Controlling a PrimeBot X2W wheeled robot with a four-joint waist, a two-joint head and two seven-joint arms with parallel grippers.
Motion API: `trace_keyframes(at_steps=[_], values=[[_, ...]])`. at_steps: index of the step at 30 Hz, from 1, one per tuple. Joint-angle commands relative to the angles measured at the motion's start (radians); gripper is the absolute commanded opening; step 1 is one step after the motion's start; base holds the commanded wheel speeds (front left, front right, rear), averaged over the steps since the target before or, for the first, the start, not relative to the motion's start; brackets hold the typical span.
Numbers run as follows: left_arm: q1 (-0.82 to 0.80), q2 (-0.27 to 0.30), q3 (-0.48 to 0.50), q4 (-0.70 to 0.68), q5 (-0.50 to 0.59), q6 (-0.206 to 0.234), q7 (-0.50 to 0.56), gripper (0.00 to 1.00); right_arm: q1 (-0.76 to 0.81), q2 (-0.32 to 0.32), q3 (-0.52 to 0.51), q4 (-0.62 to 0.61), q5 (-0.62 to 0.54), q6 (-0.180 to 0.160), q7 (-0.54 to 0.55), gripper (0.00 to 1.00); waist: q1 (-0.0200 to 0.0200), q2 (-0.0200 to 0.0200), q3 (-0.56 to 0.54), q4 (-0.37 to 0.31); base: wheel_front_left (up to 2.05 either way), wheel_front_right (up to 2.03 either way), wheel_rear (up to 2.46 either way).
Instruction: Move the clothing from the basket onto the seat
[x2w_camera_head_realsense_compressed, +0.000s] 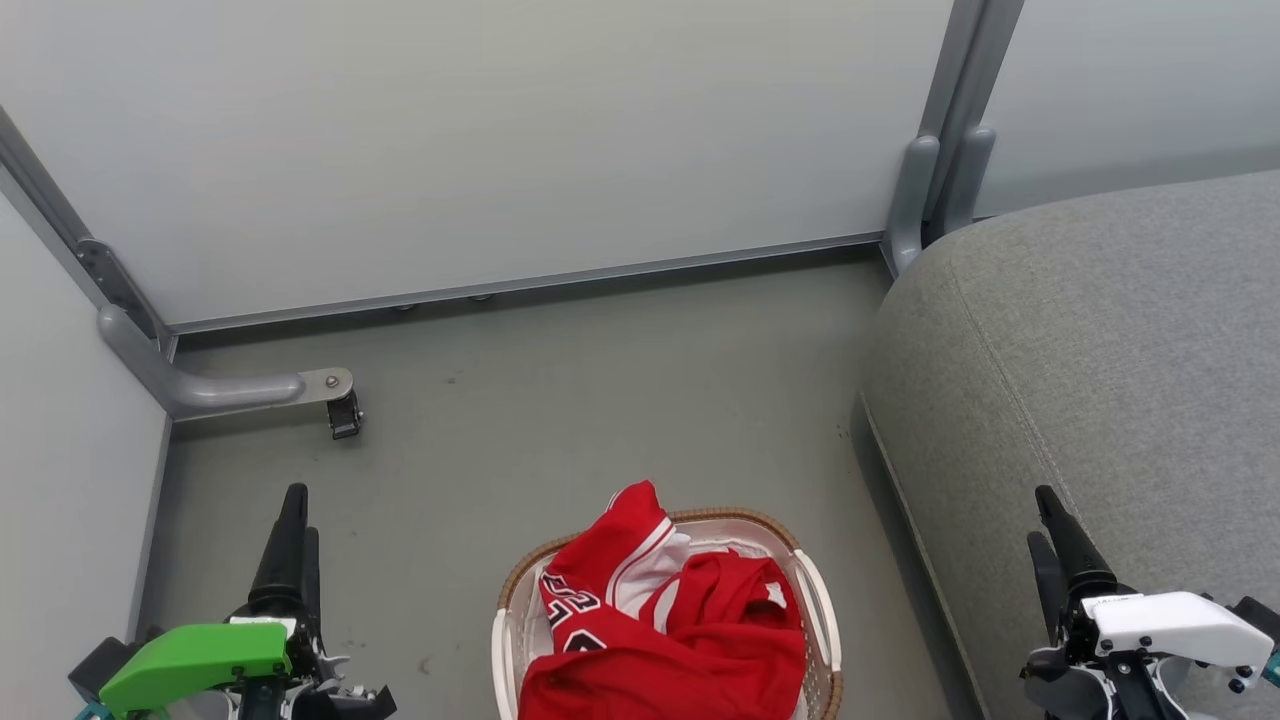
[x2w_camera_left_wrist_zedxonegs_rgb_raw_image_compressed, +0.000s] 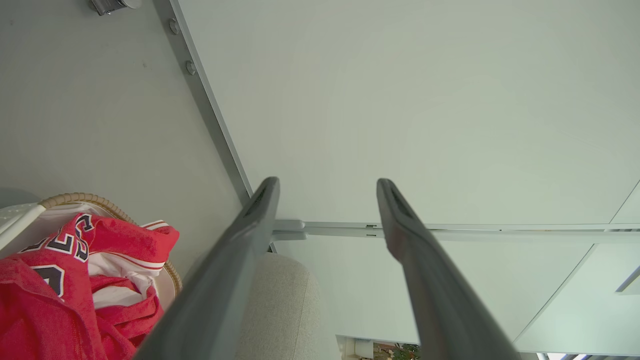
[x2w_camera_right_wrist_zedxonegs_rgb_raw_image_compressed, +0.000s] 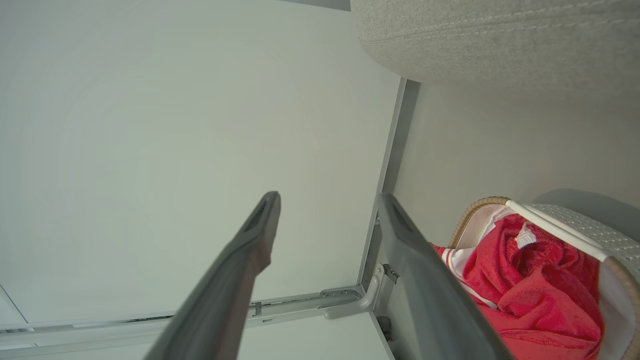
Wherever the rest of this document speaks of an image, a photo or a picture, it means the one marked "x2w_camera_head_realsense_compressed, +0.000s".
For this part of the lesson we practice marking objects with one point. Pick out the grey partition bottom rail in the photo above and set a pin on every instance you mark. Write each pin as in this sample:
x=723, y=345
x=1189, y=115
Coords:
x=520, y=282

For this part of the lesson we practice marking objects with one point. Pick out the grey fabric sofa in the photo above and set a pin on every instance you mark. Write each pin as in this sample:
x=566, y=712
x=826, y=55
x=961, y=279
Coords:
x=1100, y=380

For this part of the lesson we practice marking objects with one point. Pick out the grey partition frame post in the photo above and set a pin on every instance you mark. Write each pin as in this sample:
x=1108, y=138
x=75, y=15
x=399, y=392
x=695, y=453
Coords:
x=60, y=220

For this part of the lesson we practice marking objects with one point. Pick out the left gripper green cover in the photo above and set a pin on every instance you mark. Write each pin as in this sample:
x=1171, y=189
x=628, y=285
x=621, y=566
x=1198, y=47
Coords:
x=195, y=655

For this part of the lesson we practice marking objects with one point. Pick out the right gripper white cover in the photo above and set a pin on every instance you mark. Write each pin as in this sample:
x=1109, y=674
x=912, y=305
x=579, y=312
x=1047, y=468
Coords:
x=1170, y=620

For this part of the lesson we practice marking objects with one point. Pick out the red and white jersey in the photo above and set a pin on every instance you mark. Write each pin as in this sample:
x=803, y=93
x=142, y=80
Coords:
x=700, y=650

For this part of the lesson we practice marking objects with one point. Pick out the grey partition post bracket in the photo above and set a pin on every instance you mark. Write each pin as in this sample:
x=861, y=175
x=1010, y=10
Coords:
x=950, y=150

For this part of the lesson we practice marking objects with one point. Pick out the white laundry basket brown rim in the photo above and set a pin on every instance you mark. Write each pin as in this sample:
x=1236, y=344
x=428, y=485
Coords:
x=822, y=640

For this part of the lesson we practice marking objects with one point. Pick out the grey partition foot bar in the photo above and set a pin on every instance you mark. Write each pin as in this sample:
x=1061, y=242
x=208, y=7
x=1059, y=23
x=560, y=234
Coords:
x=200, y=390

